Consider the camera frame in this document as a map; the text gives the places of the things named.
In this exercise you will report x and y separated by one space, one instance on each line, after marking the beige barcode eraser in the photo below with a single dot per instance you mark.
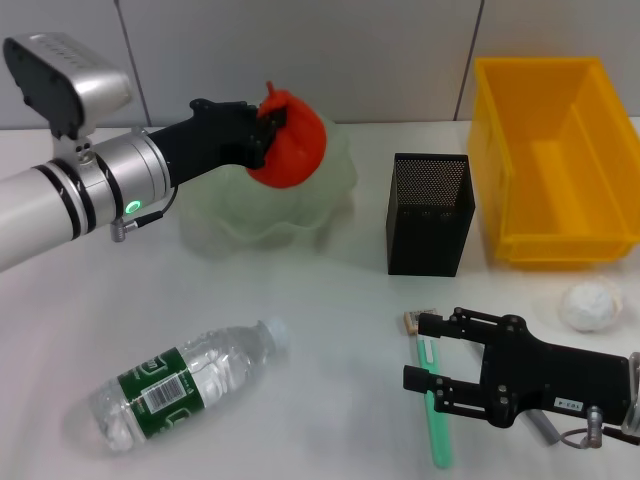
411 322

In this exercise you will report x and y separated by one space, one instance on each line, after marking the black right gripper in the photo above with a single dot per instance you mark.
550 375

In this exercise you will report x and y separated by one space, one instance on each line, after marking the clear green-label water bottle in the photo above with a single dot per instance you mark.
190 380

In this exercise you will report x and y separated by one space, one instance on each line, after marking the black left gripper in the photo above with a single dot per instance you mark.
210 135

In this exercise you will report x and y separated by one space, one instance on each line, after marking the yellow plastic bin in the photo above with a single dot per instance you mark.
560 165

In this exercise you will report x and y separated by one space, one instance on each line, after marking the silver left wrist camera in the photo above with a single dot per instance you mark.
65 85

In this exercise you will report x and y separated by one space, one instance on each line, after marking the black mesh pen holder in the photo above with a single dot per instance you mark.
425 235

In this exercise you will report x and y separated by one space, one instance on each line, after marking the pale green wavy fruit bowl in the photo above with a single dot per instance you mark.
300 220

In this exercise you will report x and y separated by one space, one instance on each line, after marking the orange toy fruit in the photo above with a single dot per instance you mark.
300 150

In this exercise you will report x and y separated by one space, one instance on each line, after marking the grey marker pen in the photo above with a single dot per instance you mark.
545 430

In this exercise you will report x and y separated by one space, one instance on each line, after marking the white paper ball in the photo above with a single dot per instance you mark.
587 307

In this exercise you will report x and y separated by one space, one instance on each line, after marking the mint green utility knife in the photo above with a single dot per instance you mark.
441 440

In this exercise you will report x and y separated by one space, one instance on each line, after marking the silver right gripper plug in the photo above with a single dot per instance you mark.
595 425

